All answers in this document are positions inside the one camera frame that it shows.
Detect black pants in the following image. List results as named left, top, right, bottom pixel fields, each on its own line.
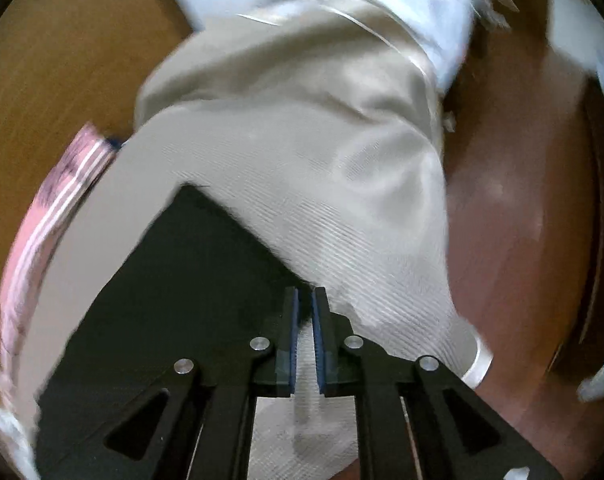
left=34, top=182, right=355, bottom=480

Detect wooden headboard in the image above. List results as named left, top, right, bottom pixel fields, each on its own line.
left=0, top=0, right=194, bottom=356

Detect grey ribbed bed mat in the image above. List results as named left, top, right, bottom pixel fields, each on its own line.
left=17, top=110, right=495, bottom=480

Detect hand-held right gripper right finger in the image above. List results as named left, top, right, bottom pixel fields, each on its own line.
left=312, top=287, right=564, bottom=480

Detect beige satin blanket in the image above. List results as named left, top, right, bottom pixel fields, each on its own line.
left=134, top=0, right=463, bottom=171

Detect white cloth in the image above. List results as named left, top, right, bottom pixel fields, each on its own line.
left=546, top=0, right=604, bottom=128
left=197, top=0, right=489, bottom=92

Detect white floral pillow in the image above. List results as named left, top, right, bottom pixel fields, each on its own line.
left=0, top=355, right=39, bottom=480

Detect pink striped pillow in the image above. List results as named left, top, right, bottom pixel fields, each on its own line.
left=0, top=122, right=124, bottom=367

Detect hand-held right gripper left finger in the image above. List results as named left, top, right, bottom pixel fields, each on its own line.
left=89, top=287, right=300, bottom=480

